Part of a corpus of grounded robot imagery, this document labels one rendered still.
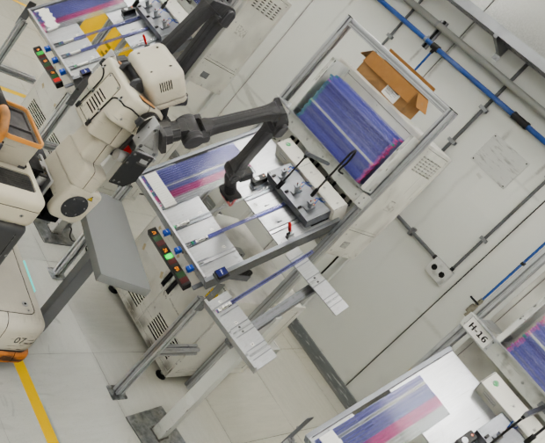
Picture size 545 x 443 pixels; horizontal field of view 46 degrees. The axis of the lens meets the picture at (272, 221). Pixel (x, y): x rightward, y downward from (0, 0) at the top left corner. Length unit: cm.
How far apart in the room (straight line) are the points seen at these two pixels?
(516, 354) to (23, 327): 187
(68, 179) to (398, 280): 259
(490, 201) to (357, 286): 106
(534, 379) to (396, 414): 52
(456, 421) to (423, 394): 15
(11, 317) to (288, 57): 335
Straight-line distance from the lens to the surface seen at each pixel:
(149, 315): 339
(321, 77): 323
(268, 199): 305
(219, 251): 285
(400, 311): 442
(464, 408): 268
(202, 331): 316
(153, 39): 385
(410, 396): 262
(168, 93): 237
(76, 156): 251
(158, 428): 309
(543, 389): 264
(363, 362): 453
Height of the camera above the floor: 190
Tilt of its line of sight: 18 degrees down
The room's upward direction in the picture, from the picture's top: 42 degrees clockwise
